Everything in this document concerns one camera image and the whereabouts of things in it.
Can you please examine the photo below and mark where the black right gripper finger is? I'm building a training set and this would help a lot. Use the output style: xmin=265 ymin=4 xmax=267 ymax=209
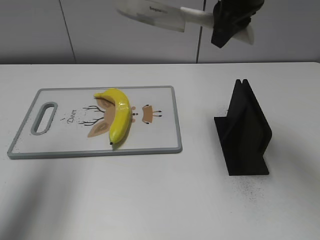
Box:
xmin=211 ymin=0 xmax=265 ymax=48

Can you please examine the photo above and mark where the white ceramic knife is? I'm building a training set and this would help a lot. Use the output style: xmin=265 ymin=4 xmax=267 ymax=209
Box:
xmin=116 ymin=0 xmax=254 ymax=45

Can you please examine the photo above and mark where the yellow plastic banana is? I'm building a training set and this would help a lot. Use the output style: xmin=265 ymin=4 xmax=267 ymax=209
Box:
xmin=93 ymin=88 xmax=132 ymax=145

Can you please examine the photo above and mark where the black knife stand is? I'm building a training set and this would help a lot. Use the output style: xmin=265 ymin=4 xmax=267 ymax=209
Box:
xmin=214 ymin=79 xmax=272 ymax=176

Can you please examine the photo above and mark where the white grey-rimmed cutting board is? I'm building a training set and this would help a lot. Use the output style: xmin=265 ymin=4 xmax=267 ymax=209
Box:
xmin=7 ymin=85 xmax=183 ymax=159

